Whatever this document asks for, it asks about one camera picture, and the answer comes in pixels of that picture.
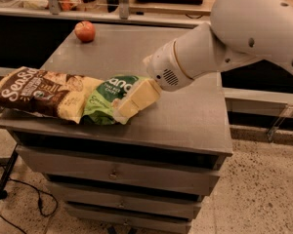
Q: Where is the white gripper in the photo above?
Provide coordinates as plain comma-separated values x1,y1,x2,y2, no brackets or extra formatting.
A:
112,40,193,124

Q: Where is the green rice chip bag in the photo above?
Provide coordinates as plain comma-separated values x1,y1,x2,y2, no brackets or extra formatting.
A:
81,75,145,126

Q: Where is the brown sea salt chip bag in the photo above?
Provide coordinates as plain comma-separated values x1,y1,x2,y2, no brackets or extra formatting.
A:
0,67,103,123

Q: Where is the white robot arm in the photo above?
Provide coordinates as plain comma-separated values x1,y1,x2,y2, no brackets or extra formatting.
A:
112,0,293,124

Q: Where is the grey drawer cabinet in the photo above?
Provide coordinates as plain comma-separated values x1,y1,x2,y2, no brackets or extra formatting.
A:
0,23,234,234

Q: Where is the red apple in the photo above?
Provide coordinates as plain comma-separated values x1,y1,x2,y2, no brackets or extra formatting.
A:
74,20,96,43

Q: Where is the top grey drawer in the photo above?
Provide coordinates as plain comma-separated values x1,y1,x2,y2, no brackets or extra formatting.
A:
17,145,220,196

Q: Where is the grey drawer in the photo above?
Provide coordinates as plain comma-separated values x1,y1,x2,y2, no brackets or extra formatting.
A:
17,145,220,196
64,204,191,234
47,181,201,219

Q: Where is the middle grey drawer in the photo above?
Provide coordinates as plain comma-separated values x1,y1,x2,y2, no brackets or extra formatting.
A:
47,181,201,219

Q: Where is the bottom grey drawer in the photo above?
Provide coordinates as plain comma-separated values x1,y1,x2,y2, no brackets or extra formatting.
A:
64,204,191,234

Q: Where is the black stand leg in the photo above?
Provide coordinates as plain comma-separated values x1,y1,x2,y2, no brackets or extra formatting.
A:
0,150,19,200

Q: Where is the middle metal bracket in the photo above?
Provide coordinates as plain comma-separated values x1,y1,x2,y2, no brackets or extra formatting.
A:
118,0,129,20

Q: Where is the black floor cable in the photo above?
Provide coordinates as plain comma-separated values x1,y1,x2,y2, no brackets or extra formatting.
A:
0,155,60,234

